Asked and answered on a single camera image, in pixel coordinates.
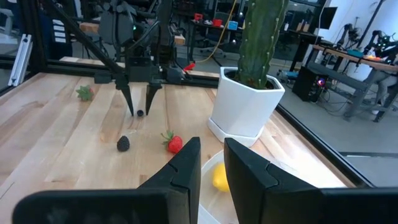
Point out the red strawberry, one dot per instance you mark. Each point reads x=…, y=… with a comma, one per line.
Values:
x=174, y=144
x=84, y=93

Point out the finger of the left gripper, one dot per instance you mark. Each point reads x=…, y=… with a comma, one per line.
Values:
x=126, y=93
x=153, y=93

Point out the green cactus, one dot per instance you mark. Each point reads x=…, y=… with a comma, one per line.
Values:
x=261, y=40

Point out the black metal table frame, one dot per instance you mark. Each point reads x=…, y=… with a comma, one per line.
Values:
x=320, y=146

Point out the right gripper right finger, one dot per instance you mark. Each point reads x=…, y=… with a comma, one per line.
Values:
x=264, y=199

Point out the red bin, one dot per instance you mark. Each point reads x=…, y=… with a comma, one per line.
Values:
x=217, y=22

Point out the black blackberry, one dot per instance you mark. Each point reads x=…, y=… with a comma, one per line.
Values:
x=123, y=144

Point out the black cabinet white labels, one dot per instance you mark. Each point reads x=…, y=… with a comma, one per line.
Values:
x=59, y=31

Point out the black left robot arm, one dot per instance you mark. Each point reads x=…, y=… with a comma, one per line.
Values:
x=116, y=25

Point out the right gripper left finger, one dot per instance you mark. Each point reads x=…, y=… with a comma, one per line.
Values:
x=174, y=199

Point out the silver aluminium extrusion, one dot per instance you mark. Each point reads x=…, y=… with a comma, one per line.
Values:
x=20, y=60

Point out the small red box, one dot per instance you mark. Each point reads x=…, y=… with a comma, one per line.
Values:
x=198, y=16

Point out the black lab robot arm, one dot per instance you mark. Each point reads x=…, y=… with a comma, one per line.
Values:
x=381, y=42
x=348, y=34

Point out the dark blueberry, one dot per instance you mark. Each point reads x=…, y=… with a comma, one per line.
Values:
x=140, y=113

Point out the clear plastic tupperware container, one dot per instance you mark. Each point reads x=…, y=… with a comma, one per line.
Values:
x=211, y=205

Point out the black computer tower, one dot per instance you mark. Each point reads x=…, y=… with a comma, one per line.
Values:
x=306, y=84

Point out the wooden worktable grey legs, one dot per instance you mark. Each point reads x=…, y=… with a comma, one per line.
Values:
x=348, y=56

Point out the blue box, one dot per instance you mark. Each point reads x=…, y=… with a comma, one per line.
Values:
x=233, y=25

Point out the white hexagonal plant pot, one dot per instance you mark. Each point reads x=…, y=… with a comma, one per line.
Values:
x=242, y=109

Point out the yellow lemon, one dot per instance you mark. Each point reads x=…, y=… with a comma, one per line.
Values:
x=220, y=179

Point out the black wall monitor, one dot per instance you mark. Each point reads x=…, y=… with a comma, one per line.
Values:
x=328, y=17

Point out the person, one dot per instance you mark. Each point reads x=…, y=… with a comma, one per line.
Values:
x=387, y=87

